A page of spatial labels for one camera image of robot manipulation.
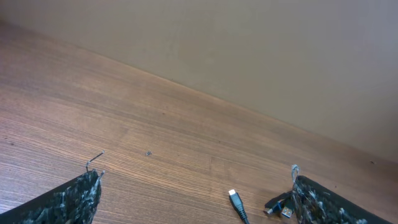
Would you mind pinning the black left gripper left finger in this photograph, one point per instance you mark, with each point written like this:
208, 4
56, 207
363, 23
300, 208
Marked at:
75, 201

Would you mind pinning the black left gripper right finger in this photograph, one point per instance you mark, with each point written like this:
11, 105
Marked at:
313, 203

